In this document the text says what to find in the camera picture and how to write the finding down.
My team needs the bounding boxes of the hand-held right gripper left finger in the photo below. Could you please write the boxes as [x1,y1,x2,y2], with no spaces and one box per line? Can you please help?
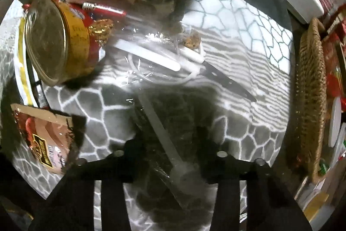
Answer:
[28,139,152,231]

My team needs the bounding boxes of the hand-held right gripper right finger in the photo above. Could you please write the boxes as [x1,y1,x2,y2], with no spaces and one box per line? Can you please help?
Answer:
[196,127,314,231]

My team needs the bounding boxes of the clear packet with white spoon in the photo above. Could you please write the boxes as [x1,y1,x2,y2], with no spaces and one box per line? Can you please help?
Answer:
[132,90,217,210]

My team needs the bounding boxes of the brown snack packet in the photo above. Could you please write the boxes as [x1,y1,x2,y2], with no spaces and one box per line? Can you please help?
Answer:
[11,103,82,175]

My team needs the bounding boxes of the white plastic utensil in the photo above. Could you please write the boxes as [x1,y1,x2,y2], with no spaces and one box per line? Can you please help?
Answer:
[114,40,181,72]

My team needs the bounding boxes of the yellow box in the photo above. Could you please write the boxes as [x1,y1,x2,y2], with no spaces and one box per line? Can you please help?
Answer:
[303,192,330,222]

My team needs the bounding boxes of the small wrapped cookie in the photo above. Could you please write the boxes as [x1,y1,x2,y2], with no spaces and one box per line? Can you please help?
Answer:
[184,32,201,49]

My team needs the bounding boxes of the wicker basket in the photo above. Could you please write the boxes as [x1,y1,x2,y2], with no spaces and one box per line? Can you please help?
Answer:
[287,17,329,184]

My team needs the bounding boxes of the white round lid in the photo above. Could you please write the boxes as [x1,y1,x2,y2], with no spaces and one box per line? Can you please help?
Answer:
[328,97,344,147]

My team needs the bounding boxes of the snack packet with yellow edge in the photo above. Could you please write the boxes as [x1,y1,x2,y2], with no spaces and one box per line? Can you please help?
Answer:
[13,28,42,108]

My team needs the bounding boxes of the gold candy wrapper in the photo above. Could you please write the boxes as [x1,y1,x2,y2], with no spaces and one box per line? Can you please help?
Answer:
[89,18,115,42]

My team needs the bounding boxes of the grey honeycomb patterned tablecloth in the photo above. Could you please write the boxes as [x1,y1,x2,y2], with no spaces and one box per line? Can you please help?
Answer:
[0,0,295,231]

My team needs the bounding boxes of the gold-lidded jar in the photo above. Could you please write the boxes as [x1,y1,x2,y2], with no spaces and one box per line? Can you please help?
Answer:
[23,0,109,87]

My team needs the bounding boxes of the red pen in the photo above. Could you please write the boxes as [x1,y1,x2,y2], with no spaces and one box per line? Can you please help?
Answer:
[81,2,127,18]

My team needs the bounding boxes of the scissors with white handle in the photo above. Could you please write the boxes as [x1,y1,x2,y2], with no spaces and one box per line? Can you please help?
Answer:
[176,47,257,103]

